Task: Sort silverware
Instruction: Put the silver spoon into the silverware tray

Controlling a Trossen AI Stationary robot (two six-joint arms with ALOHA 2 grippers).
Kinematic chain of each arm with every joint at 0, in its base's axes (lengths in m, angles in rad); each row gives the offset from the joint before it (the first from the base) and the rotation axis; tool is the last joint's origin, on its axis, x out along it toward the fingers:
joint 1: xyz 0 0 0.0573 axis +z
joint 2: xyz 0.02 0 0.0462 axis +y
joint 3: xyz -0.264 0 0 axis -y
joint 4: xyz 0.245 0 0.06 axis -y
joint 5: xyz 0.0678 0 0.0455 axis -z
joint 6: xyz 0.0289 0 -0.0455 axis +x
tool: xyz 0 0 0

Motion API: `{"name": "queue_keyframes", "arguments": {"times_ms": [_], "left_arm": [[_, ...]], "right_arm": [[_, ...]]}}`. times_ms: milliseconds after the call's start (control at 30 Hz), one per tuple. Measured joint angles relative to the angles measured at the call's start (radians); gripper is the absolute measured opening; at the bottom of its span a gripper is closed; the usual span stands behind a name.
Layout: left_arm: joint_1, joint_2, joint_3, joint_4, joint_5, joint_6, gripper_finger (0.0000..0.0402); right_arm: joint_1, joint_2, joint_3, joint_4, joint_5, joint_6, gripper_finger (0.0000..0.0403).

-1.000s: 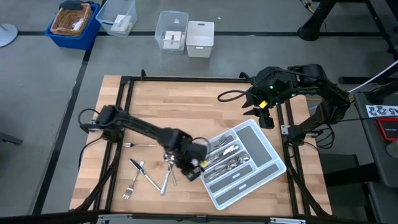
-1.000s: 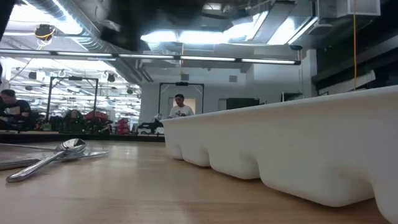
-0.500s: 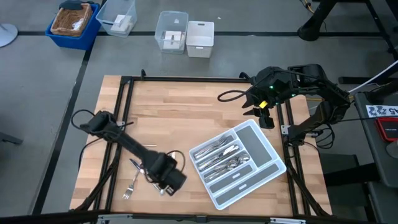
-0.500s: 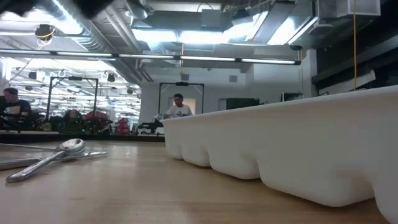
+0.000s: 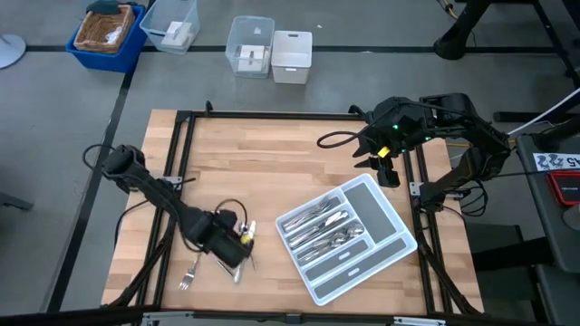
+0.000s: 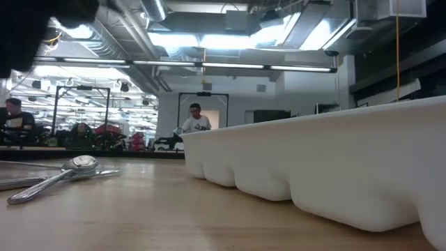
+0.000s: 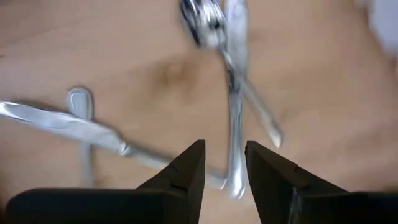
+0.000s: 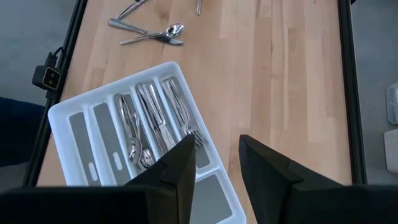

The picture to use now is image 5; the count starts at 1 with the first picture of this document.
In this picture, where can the black aluminium table frame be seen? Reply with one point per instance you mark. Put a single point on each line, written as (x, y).
(272, 115)

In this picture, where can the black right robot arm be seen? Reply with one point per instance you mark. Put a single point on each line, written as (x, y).
(480, 145)

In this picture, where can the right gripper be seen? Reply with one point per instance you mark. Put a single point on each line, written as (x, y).
(387, 127)

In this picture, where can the white box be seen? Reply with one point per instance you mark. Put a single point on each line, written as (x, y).
(176, 35)
(251, 59)

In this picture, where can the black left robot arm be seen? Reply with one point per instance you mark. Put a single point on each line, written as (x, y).
(154, 192)

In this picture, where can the white cutlery tray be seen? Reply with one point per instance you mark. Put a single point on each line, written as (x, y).
(369, 217)

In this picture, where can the black stand frame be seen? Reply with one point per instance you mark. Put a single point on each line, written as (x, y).
(534, 117)

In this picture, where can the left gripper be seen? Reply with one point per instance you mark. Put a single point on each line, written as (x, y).
(224, 233)

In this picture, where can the wicker basket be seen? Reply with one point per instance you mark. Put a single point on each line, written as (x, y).
(97, 31)

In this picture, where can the silver metal bracket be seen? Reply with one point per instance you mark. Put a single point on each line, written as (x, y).
(158, 319)
(419, 321)
(415, 188)

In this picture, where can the clear plastic bin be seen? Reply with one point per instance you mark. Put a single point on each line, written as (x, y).
(249, 29)
(156, 22)

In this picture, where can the red black device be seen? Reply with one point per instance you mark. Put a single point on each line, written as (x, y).
(566, 188)

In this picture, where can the black pedestal stand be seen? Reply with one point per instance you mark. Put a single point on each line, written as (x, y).
(453, 43)

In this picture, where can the white plastic bin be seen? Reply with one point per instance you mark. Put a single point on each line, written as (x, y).
(292, 59)

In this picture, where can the grey round stand base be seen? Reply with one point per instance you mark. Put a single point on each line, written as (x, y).
(9, 50)

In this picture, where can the blue plastic bin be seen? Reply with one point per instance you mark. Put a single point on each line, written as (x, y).
(106, 61)

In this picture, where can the dark grey desk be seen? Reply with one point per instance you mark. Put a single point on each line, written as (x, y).
(544, 213)

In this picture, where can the white printed label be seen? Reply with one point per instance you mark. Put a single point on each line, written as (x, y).
(555, 161)

